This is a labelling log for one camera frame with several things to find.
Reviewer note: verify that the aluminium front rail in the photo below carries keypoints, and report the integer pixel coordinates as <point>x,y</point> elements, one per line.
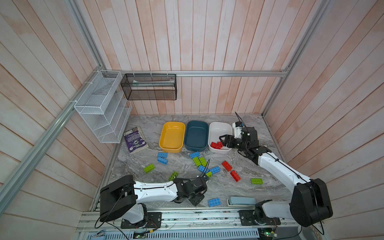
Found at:
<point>185,219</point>

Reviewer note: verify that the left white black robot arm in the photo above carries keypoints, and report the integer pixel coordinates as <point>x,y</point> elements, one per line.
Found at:
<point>125,198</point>

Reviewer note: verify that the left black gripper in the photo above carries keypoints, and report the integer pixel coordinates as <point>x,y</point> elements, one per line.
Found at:
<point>196,200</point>

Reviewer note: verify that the green lego lower left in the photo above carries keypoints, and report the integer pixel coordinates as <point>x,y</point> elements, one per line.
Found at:
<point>173,176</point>

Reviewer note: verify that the dark teal rectangular tray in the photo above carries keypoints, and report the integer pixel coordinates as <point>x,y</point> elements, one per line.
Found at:
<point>196,136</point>

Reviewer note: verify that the purple book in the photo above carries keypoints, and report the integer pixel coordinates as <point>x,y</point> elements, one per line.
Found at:
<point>135,140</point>

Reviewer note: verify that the white rectangular tray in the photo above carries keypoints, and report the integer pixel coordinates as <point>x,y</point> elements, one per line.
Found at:
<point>217,129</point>

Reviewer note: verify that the green lego lower centre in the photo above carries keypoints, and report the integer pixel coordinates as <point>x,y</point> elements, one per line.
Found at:
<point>209,174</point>

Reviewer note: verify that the green lego far right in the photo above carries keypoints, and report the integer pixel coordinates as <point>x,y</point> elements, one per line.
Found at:
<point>255,181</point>

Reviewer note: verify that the white wire mesh shelf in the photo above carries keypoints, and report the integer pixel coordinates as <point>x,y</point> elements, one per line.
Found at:
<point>104,108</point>

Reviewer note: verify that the black mesh basket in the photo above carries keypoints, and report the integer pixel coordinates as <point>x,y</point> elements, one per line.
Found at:
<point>150,87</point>

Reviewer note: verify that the green lego centre right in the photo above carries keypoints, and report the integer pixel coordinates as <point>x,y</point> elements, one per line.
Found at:
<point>203,161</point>

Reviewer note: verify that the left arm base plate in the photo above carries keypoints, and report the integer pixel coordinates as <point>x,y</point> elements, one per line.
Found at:
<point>151,220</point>

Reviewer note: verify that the small green lego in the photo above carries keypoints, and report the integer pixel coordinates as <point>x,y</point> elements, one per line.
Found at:
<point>149,168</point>

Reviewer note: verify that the yellow rectangular tray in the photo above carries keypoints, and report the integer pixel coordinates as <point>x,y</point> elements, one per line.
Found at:
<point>172,137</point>

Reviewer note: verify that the blue lego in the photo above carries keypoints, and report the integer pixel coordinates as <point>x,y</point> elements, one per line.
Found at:
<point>162,155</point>
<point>203,169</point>
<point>163,161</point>
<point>215,170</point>
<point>214,202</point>
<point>194,155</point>

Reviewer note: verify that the blue lego front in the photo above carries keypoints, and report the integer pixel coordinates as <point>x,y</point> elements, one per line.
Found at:
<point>214,202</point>

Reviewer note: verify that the red lego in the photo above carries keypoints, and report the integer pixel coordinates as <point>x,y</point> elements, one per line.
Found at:
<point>235,175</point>
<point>227,166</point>
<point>213,145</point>
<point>219,145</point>

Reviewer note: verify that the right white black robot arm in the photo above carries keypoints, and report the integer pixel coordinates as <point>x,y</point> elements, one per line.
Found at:
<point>310,202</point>

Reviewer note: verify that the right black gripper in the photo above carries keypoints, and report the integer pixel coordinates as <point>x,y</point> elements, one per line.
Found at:
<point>230,138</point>

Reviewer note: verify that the green lego centre left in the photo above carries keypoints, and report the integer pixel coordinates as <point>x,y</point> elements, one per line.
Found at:
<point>197,161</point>

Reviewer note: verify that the light blue stapler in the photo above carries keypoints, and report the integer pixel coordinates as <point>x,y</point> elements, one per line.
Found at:
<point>241,201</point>

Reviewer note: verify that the aluminium back frame bar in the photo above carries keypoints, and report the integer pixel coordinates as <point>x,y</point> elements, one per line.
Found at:
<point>224,73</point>

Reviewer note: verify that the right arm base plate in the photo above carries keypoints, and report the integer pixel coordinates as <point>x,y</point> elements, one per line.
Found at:
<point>252,218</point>

